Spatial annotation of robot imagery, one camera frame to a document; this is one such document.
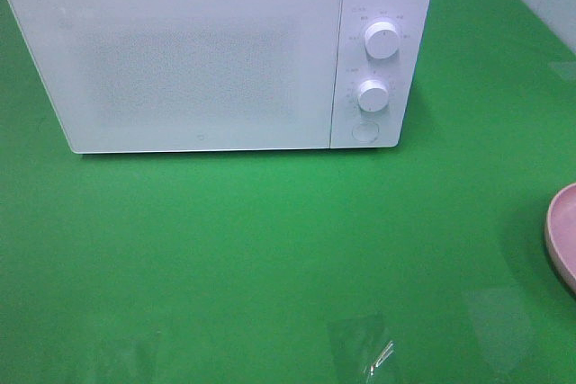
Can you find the round white door button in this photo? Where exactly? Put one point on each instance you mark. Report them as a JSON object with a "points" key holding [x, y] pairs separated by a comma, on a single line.
{"points": [[365, 131]]}

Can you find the pink round plate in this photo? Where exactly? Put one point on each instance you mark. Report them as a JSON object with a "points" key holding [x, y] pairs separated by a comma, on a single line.
{"points": [[559, 233]]}

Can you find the lower white round knob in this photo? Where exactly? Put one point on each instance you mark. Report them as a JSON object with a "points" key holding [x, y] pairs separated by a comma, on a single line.
{"points": [[373, 96]]}

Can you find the upper white round knob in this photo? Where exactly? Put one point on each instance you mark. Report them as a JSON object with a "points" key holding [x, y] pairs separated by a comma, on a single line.
{"points": [[381, 40]]}

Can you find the white round knob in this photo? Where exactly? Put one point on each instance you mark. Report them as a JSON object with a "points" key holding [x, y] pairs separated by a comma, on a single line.
{"points": [[381, 40], [373, 96]]}

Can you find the white microwave door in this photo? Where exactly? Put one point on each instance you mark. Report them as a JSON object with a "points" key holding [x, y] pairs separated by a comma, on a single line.
{"points": [[186, 75]]}

